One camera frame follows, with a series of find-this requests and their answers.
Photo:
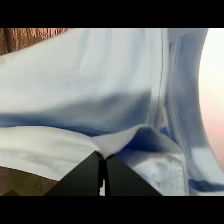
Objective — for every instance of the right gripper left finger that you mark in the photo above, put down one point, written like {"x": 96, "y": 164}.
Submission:
{"x": 83, "y": 180}

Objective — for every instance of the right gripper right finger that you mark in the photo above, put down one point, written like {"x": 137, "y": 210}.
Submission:
{"x": 128, "y": 181}

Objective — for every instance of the light blue shirt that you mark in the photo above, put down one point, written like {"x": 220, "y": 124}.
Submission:
{"x": 83, "y": 76}

